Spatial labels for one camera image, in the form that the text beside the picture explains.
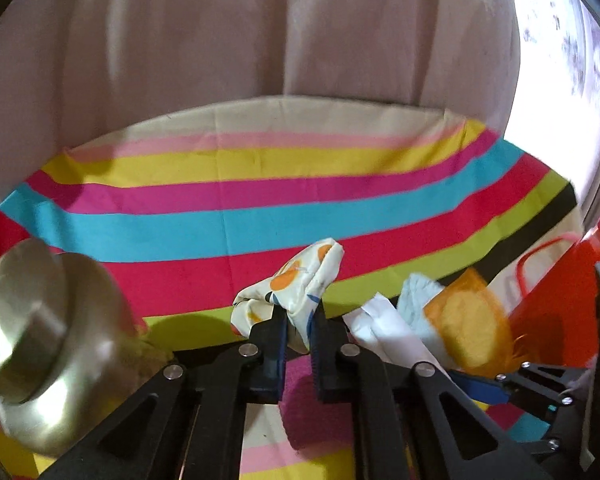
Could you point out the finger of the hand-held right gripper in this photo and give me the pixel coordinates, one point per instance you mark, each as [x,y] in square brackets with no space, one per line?
[550,382]
[480,386]

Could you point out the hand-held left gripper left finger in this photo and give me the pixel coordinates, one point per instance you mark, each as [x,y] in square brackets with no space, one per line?
[281,355]

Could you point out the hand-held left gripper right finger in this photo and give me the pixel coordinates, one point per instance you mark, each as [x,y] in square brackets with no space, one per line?
[316,360]

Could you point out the orange mesh pouch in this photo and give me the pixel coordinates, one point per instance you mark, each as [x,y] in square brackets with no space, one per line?
[470,320]

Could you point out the white cloth with orange print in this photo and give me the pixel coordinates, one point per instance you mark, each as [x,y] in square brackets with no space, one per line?
[305,270]

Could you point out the red bag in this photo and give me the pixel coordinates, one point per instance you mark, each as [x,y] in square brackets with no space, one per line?
[555,310]

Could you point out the magenta cloth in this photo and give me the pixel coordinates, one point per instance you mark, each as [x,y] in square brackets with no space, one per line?
[305,420]

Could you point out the light blue cloth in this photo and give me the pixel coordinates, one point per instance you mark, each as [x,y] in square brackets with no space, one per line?
[420,295]

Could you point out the colourful striped blanket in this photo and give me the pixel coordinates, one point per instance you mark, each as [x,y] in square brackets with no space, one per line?
[230,185]

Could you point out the jar with metal lid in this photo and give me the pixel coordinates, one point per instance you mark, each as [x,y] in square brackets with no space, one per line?
[55,350]

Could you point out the bright window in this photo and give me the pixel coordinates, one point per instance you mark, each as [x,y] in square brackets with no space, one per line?
[545,85]

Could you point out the pink curtain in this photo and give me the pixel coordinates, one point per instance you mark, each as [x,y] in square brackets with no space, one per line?
[230,35]

